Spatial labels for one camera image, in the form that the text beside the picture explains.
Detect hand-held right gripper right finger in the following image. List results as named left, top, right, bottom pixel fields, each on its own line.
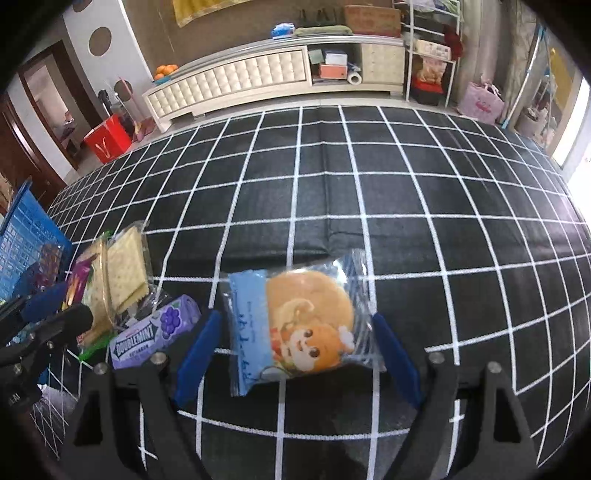
left=372, top=313, right=541, bottom=480

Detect pink gift bag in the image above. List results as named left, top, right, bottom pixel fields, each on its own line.
left=457, top=76, right=505, bottom=124

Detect white metal storage rack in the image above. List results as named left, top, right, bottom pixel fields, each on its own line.
left=401, top=0, right=462, bottom=108

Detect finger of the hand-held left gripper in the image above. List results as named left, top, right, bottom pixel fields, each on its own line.
left=9, top=282, right=94, bottom=365
left=0, top=262, right=52, bottom=324

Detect folded green cloth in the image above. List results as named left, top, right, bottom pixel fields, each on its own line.
left=294, top=25, right=352, bottom=38

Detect arched standing mirror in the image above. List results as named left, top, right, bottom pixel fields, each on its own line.
left=531, top=46, right=583, bottom=160

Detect brown round wall decor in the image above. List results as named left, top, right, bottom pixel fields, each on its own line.
left=89, top=27, right=113, bottom=54

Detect purple gum box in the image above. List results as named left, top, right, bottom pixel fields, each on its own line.
left=108, top=294, right=202, bottom=370

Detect black white checked tablecloth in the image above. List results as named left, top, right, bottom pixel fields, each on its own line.
left=41, top=105, right=585, bottom=480

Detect red black box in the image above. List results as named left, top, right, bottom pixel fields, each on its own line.
left=411, top=76, right=447, bottom=106

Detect yellow fringed cloth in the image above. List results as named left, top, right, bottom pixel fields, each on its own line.
left=173, top=0, right=252, bottom=27

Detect cream padded TV cabinet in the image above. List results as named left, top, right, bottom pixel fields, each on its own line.
left=142, top=34, right=407, bottom=134

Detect purple yellow snack packet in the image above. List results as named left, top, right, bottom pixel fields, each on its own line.
left=62, top=261, right=95, bottom=308

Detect brown cardboard box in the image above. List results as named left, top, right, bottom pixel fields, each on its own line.
left=344, top=4, right=402, bottom=38

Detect black router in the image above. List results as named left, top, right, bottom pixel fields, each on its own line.
left=298, top=8, right=342, bottom=27

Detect red paper bag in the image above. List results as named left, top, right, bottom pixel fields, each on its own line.
left=83, top=114, right=134, bottom=164

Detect large green-edged cracker packet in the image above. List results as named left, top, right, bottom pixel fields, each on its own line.
left=69, top=233, right=116, bottom=361

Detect patterned curtain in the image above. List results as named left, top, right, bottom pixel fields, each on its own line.
left=505, top=0, right=543, bottom=125

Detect brown wooden door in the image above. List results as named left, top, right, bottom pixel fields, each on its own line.
left=0, top=41, right=100, bottom=197

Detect small clear cracker packet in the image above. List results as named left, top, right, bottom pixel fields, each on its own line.
left=105, top=222, right=156, bottom=320

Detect blue round cake packet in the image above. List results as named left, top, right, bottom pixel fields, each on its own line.
left=221, top=249, right=387, bottom=398

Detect silver standing air conditioner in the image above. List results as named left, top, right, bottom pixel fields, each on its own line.
left=459, top=0, right=509, bottom=100

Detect blue plastic basket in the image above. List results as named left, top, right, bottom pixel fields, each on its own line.
left=0, top=180, right=75, bottom=301

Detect blue handled mop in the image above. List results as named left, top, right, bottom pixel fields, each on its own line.
left=501, top=25, right=546, bottom=131

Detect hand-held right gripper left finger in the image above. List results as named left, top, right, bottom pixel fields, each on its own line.
left=58, top=310, right=222, bottom=480

